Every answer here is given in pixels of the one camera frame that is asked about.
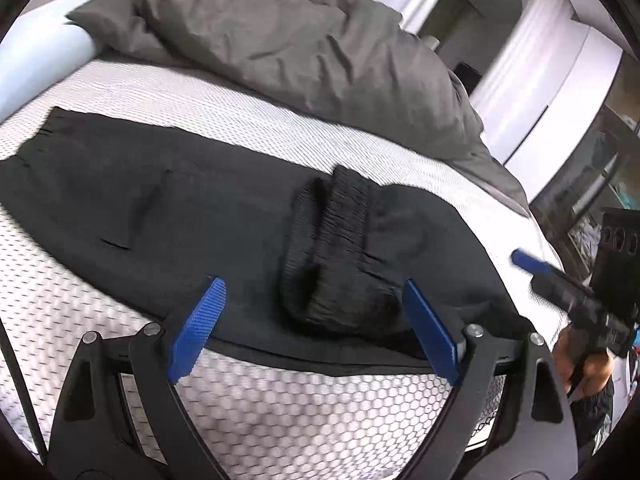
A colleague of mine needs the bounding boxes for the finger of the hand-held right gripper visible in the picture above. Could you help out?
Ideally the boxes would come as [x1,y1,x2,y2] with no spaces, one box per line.
[510,249,601,317]

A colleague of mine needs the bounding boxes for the white patterned mattress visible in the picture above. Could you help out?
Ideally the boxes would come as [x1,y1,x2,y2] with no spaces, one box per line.
[0,57,571,466]

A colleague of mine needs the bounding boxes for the black pants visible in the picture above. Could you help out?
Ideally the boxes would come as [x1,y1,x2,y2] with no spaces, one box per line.
[0,107,531,376]

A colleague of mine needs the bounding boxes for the light blue pillow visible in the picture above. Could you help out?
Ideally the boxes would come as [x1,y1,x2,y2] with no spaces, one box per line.
[0,0,96,121]

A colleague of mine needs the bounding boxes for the dark open closet with clothes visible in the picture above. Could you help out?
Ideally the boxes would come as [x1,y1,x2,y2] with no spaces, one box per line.
[530,102,640,281]

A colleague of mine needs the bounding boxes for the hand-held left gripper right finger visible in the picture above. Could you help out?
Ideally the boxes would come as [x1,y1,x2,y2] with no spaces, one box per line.
[395,279,583,480]

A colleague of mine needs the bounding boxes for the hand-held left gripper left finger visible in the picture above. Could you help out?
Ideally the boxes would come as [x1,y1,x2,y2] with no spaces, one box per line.
[47,276,228,480]

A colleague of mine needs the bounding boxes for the grey duvet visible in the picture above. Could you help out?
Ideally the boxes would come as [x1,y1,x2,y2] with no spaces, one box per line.
[67,0,531,221]

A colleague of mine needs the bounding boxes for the person's right hand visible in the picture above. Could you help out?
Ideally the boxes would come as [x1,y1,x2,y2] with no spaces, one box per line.
[555,330,613,396]

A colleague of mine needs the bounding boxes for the white wardrobe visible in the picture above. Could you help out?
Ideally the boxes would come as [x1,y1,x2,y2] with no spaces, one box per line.
[470,0,623,196]

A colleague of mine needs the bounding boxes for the black strap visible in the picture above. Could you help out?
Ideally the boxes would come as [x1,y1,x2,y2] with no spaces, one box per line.
[0,317,42,456]

